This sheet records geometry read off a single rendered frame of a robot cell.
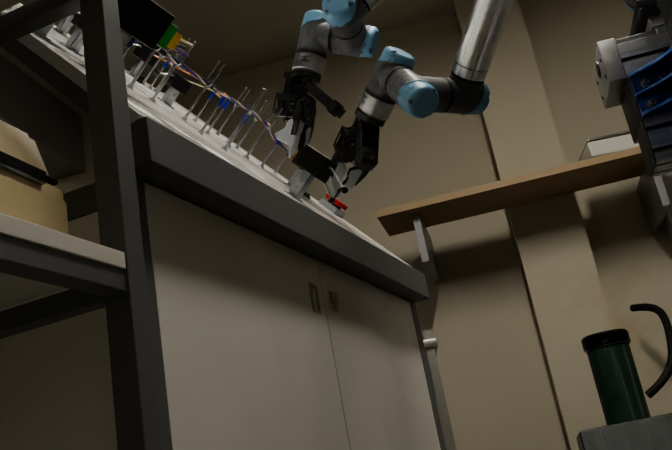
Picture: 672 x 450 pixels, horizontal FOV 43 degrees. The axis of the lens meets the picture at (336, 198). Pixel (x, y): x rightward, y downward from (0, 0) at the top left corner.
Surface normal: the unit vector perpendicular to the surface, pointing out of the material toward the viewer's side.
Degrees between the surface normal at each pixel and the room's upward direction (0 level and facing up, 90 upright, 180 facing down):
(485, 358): 90
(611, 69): 90
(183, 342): 90
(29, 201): 90
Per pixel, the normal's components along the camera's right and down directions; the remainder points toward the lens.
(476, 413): -0.23, -0.30
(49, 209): 0.92, -0.27
